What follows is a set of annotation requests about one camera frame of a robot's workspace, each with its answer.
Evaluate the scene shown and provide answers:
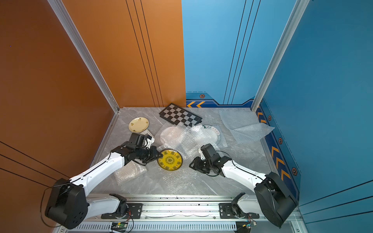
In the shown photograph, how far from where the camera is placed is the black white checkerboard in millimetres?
1092

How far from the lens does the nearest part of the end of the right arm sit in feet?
2.04

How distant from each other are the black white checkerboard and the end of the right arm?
34 centimetres
